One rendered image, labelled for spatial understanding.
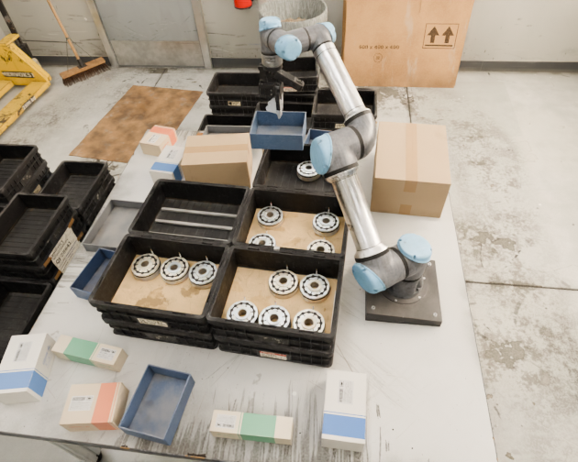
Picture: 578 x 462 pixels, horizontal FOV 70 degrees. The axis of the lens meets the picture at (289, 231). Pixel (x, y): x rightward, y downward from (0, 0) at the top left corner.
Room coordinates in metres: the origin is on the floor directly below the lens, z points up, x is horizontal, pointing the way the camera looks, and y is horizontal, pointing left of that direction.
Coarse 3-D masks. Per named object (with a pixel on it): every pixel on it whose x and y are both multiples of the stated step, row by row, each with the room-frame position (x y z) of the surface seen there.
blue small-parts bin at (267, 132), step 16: (256, 112) 1.43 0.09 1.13; (288, 112) 1.41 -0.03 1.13; (304, 112) 1.40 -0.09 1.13; (256, 128) 1.40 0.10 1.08; (272, 128) 1.40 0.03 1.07; (288, 128) 1.40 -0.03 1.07; (304, 128) 1.31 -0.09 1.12; (256, 144) 1.29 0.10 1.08; (272, 144) 1.28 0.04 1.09; (288, 144) 1.27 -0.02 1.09
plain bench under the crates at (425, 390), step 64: (128, 192) 1.50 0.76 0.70; (448, 256) 0.98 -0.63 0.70; (64, 320) 0.82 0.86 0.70; (448, 320) 0.70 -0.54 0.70; (64, 384) 0.57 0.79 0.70; (128, 384) 0.55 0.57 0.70; (256, 384) 0.52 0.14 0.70; (320, 384) 0.50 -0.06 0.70; (384, 384) 0.49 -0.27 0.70; (448, 384) 0.47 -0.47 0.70; (64, 448) 0.48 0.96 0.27; (128, 448) 0.35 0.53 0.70; (192, 448) 0.34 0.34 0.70; (256, 448) 0.33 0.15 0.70; (320, 448) 0.31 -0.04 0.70; (384, 448) 0.30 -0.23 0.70; (448, 448) 0.29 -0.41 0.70
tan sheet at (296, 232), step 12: (288, 216) 1.14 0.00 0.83; (300, 216) 1.13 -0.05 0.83; (312, 216) 1.13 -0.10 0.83; (252, 228) 1.09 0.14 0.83; (288, 228) 1.07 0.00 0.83; (300, 228) 1.07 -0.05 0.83; (312, 228) 1.07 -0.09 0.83; (276, 240) 1.02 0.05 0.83; (288, 240) 1.01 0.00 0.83; (300, 240) 1.01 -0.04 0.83; (312, 240) 1.00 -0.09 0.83; (336, 240) 1.00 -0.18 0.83; (336, 252) 0.94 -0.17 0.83
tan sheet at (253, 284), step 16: (240, 272) 0.88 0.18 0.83; (256, 272) 0.87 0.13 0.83; (272, 272) 0.87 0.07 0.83; (240, 288) 0.81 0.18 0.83; (256, 288) 0.81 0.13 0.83; (256, 304) 0.74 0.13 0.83; (272, 304) 0.74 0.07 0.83; (288, 304) 0.73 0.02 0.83; (304, 304) 0.73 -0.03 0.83; (320, 304) 0.72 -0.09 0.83; (272, 320) 0.68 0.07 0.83
